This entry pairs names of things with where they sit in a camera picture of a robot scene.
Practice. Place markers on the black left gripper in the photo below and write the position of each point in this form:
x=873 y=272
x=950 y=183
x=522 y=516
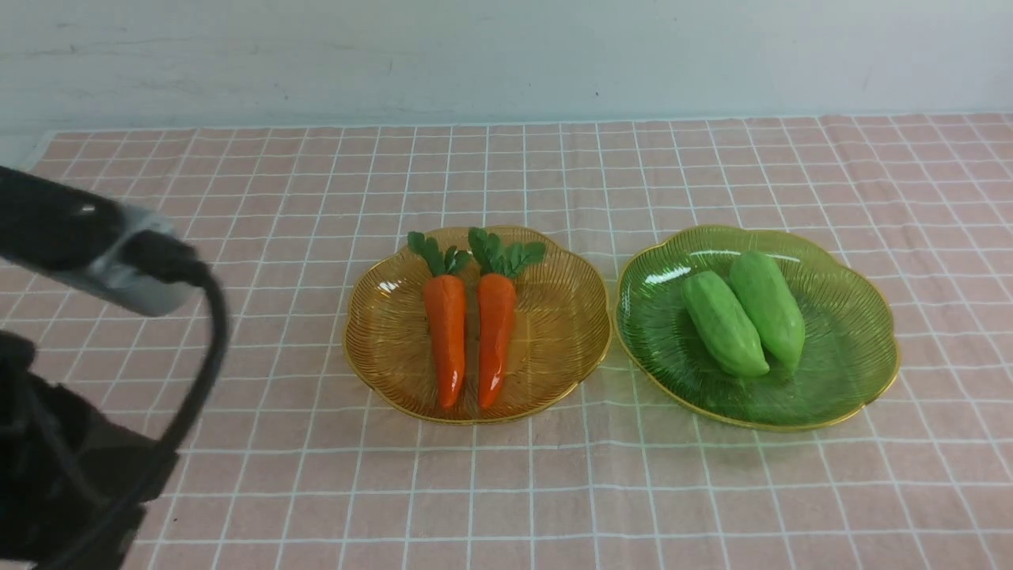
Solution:
x=69 y=473

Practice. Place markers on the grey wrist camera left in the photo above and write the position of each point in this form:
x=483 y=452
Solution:
x=122 y=253

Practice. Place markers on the green gourd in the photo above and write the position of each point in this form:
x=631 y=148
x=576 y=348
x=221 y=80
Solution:
x=729 y=336
x=763 y=291

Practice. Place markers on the amber glass plate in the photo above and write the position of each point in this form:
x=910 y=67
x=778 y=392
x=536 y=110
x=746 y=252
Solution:
x=563 y=332

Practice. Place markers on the pink checked tablecloth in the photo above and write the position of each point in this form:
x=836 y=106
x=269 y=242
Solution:
x=297 y=465

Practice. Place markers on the green glass plate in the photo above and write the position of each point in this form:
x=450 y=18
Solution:
x=850 y=357

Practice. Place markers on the orange carrot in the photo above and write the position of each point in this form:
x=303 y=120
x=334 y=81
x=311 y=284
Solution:
x=499 y=265
x=445 y=302

